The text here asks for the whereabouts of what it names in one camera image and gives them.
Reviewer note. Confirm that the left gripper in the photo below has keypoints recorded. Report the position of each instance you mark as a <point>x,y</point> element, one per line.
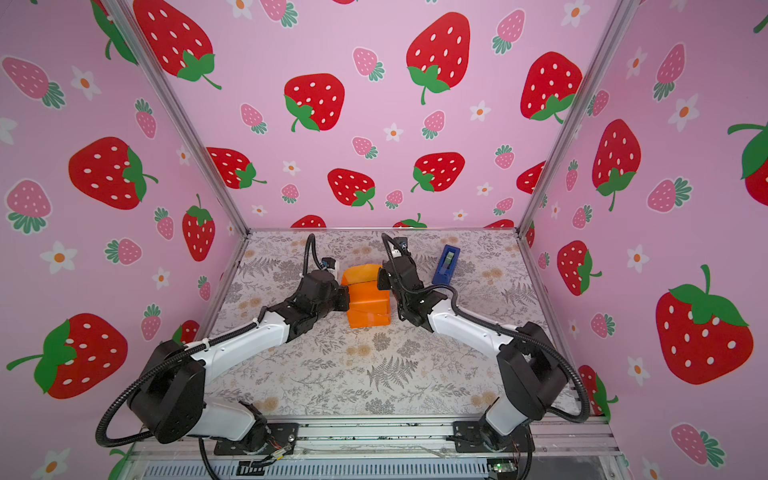
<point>342,293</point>

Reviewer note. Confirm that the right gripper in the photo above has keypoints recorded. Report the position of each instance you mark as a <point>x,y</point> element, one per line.
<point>383,276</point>

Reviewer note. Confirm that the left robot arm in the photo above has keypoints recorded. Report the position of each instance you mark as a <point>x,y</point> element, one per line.
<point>171,402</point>

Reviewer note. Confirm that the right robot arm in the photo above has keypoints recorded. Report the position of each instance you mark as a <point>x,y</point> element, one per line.
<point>533,372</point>

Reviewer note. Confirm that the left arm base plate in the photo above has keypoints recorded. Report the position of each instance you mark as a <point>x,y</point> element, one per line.
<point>271,439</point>

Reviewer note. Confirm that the aluminium front rail frame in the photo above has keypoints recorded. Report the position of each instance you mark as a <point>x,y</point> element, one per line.
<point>391,447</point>

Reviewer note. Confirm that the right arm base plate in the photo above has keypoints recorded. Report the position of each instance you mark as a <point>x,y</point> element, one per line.
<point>477,436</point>

